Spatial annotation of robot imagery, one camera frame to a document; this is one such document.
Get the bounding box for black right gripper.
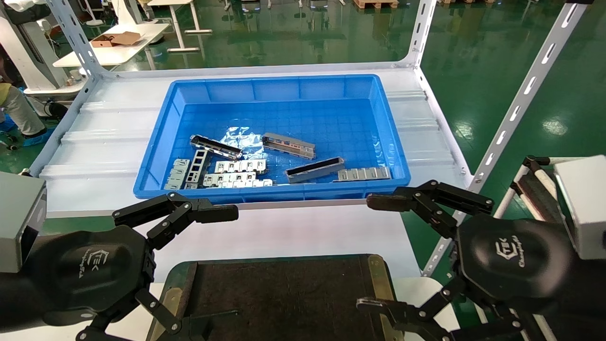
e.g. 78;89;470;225
356;180;606;341

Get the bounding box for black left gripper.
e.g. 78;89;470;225
0;192;240;341

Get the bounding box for grey metal channel part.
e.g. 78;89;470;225
262;133;316;160

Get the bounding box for perforated metal strip part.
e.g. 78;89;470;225
182;149;210;189

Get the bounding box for black container tray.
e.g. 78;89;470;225
147;254;404;341

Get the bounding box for black-lined metal channel part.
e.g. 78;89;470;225
190;135;243;161

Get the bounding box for dark-slotted metal channel part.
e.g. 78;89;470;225
285;157;345;184

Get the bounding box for white metal shelf rack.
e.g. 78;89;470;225
28;0;595;278

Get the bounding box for clear crumpled plastic bag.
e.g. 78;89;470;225
219;126;273;161

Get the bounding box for blue plastic bin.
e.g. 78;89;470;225
133;74;411;207

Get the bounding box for black caster wheel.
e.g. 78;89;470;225
45;100;69;120

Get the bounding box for white table with T-legs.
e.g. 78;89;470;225
147;0;214;53

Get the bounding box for seated person grey trousers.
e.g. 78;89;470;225
0;83;53;146

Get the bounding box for white background table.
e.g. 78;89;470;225
52;23;170;68

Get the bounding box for brown cardboard box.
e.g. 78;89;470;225
90;31;145;48

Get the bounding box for white round floor stand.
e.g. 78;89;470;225
84;0;107;27

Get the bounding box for white machine housing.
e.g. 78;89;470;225
0;0;88;102

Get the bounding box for short stepped metal bracket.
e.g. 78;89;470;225
164;159;190;190

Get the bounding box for silver notched metal bracket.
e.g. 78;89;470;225
203;171;257;187
220;179;274;188
214;159;267;174

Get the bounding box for flat ribbed metal bracket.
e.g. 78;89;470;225
337;166;392;182

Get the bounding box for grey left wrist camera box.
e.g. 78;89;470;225
0;171;47;273

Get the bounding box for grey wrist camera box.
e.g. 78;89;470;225
554;155;606;260
0;171;47;273

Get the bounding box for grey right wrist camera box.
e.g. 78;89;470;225
554;155;606;260

